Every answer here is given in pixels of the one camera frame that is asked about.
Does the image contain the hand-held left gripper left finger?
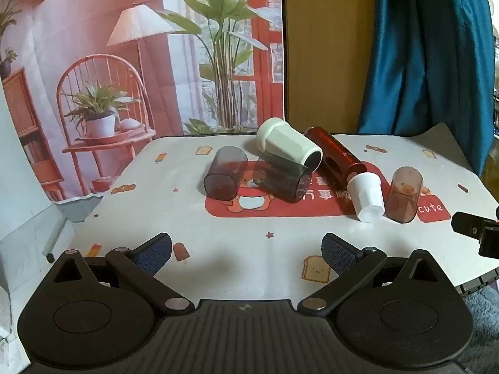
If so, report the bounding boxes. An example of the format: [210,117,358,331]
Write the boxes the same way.
[52,233,195,314]

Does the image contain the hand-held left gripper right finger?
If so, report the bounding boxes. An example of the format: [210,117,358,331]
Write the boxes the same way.
[298,233,450,314]

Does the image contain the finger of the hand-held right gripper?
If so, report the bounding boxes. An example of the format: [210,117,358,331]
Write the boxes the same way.
[451,211,499,260]

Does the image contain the small white cup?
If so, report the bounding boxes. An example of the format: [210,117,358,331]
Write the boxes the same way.
[346,172,386,223]

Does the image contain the brown transparent cup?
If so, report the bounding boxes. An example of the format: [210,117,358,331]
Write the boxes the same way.
[385,166,424,225]

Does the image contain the grey transparent cup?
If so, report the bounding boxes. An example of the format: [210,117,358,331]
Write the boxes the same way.
[253,153,314,204]
[203,146,249,199]

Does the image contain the large white faceted cup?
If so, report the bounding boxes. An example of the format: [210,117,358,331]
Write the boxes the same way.
[256,118,324,172]

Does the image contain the printed white table mat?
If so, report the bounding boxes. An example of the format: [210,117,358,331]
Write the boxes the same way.
[50,122,499,295]

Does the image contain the white leg with caster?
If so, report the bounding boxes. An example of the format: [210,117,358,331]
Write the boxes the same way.
[42,217,66,263]

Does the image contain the red metal tumbler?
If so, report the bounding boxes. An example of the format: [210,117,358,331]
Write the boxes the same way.
[304,126,368,186]

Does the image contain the blue curtain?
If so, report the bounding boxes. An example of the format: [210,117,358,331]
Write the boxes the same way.
[357,0,495,177]

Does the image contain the yellow cardboard panel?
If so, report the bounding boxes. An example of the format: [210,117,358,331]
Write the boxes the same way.
[281,0,386,134]

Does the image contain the printed wall backdrop cloth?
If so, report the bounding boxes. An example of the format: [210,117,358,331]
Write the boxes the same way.
[0,0,284,223]

